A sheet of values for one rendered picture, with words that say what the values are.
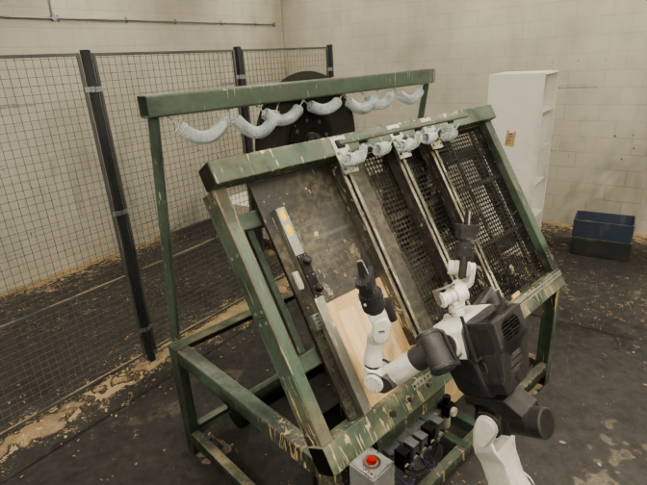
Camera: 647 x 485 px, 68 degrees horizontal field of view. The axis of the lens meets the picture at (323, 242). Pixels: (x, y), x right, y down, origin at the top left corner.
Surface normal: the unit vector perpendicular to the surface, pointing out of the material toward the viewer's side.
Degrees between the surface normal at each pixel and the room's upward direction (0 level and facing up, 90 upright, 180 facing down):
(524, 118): 90
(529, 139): 90
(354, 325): 59
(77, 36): 90
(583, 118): 90
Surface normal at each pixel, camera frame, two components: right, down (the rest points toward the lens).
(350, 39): -0.59, 0.32
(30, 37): 0.80, 0.17
